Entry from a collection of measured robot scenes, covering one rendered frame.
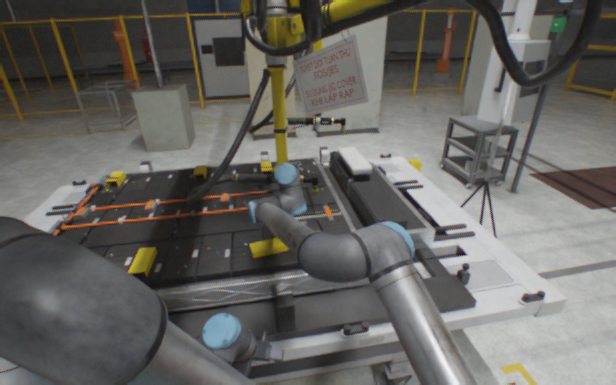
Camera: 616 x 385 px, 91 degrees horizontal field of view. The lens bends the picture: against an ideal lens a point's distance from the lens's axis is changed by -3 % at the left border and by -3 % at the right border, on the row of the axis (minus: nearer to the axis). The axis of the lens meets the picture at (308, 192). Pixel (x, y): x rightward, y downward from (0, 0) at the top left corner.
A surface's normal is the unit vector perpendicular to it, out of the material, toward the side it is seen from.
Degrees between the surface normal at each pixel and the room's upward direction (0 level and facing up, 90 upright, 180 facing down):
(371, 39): 90
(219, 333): 19
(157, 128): 90
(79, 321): 58
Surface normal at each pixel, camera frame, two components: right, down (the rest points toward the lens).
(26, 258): 0.27, -0.78
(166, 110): 0.18, 0.47
